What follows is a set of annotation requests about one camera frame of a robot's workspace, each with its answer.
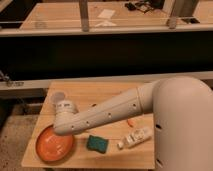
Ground green sponge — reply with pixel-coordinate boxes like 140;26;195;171
87;135;109;154

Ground grey metal post right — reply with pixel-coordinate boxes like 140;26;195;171
166;0;200;29

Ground orange ceramic bowl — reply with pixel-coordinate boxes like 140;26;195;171
35;125;75;162

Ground grey metal post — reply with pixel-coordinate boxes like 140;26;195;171
79;0;89;32
166;0;200;29

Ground clear plastic bottle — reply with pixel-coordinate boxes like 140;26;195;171
117;127;153;150

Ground metal clamp bracket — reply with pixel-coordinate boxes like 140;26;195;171
0;70;24;87

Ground orange marker pen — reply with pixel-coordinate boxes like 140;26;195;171
126;120;134;127

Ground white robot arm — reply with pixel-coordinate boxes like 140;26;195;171
54;76;213;171

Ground black cables and devices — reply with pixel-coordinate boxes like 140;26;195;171
124;0;165;14

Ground white paper sheet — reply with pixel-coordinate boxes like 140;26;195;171
98;9;115;19

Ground translucent plastic cup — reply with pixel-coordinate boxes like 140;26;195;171
50;92;66;104

